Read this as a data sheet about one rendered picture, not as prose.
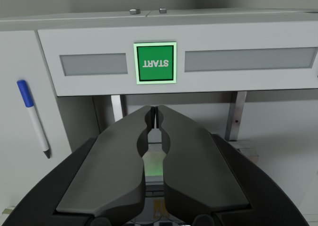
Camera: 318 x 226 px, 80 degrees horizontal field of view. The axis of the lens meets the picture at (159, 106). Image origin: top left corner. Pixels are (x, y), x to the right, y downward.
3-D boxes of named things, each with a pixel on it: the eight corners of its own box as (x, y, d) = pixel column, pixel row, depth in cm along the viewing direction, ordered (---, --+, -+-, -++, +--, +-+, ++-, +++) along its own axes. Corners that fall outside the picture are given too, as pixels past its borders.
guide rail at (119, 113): (138, 214, 65) (137, 223, 62) (132, 214, 65) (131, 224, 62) (119, 71, 41) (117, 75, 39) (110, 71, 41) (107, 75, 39)
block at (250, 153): (247, 173, 48) (252, 183, 45) (233, 173, 48) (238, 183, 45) (253, 148, 44) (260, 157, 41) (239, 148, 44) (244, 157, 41)
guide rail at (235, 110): (218, 212, 64) (220, 221, 62) (212, 212, 65) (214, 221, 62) (244, 67, 41) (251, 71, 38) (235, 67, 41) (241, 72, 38)
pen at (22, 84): (50, 160, 32) (22, 82, 26) (44, 160, 32) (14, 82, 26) (53, 155, 33) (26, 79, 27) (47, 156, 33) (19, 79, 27)
